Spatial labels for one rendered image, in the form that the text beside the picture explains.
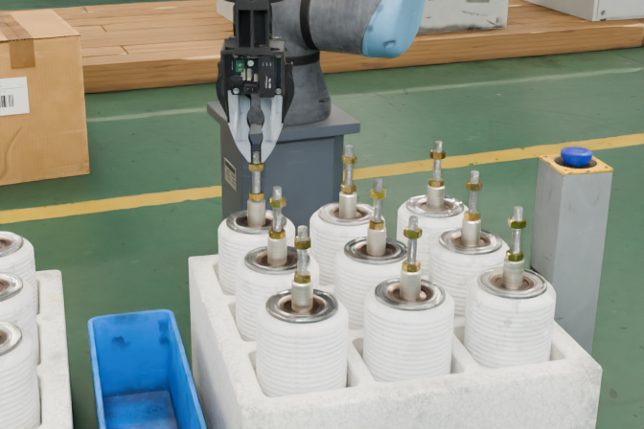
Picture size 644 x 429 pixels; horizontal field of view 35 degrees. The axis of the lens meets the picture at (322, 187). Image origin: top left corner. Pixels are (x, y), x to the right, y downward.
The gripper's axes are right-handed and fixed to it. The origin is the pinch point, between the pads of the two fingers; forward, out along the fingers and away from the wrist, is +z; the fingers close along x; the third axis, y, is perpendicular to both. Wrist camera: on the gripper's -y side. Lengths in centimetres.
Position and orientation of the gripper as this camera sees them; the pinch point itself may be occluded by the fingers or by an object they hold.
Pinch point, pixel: (256, 148)
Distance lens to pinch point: 125.6
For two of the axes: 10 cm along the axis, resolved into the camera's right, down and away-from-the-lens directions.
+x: 10.0, 0.1, 0.2
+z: -0.1, 9.4, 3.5
